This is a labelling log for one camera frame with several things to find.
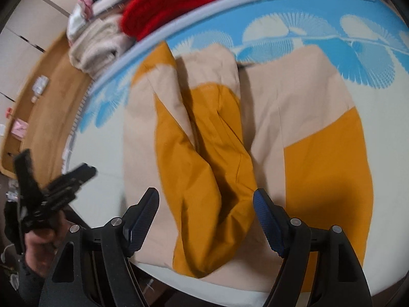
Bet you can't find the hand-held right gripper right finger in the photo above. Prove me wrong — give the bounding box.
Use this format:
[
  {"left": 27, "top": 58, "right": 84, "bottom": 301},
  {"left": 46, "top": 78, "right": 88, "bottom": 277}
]
[{"left": 252, "top": 188, "right": 373, "bottom": 307}]

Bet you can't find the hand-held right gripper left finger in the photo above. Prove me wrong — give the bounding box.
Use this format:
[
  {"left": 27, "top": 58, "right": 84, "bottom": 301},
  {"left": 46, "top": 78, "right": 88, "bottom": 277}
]
[{"left": 38, "top": 187, "right": 160, "bottom": 307}]

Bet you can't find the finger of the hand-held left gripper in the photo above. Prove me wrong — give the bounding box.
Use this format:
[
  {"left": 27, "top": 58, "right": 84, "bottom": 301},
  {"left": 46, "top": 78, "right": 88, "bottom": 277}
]
[
  {"left": 14, "top": 148, "right": 43, "bottom": 220},
  {"left": 44, "top": 162, "right": 98, "bottom": 211}
]

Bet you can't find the beige and orange jacket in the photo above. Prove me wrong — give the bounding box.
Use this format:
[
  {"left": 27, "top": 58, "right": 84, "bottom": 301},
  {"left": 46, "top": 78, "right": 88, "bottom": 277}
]
[{"left": 123, "top": 41, "right": 375, "bottom": 292}]

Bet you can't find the person's left forearm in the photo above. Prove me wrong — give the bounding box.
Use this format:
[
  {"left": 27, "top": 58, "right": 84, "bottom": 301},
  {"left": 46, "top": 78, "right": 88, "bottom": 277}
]
[{"left": 17, "top": 259, "right": 49, "bottom": 307}]

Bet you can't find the person's left hand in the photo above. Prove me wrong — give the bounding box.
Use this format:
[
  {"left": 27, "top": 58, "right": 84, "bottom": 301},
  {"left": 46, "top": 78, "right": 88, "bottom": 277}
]
[{"left": 25, "top": 217, "right": 70, "bottom": 278}]

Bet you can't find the pink packet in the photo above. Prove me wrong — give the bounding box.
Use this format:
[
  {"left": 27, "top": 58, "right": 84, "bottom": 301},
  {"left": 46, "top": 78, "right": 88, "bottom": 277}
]
[{"left": 10, "top": 118, "right": 28, "bottom": 139}]

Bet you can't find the wooden bed headboard shelf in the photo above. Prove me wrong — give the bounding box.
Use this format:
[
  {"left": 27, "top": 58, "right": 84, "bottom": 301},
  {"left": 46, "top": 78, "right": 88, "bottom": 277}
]
[{"left": 0, "top": 31, "right": 94, "bottom": 180}]

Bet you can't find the white packet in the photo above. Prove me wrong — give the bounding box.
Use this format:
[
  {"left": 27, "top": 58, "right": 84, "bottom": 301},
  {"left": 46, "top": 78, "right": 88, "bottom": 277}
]
[{"left": 31, "top": 75, "right": 51, "bottom": 103}]

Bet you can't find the cream fluffy sweater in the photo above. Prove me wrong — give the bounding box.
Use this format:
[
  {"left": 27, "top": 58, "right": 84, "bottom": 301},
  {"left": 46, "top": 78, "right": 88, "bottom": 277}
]
[{"left": 68, "top": 17, "right": 135, "bottom": 75}]

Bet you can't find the white wardrobe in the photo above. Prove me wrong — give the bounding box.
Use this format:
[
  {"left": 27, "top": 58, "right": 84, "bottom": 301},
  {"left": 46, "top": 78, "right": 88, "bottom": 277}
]
[{"left": 0, "top": 0, "right": 104, "bottom": 156}]

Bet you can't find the pink and white garment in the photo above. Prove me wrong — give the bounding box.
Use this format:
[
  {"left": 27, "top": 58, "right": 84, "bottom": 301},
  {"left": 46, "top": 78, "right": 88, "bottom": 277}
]
[{"left": 66, "top": 0, "right": 95, "bottom": 44}]

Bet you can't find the red knit sweater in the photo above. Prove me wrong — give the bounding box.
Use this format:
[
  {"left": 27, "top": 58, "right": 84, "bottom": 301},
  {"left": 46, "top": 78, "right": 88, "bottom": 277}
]
[{"left": 121, "top": 0, "right": 230, "bottom": 41}]

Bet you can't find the blue printed blanket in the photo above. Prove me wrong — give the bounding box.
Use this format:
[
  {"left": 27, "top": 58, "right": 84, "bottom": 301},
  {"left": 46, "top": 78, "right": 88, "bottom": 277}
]
[{"left": 62, "top": 0, "right": 409, "bottom": 307}]

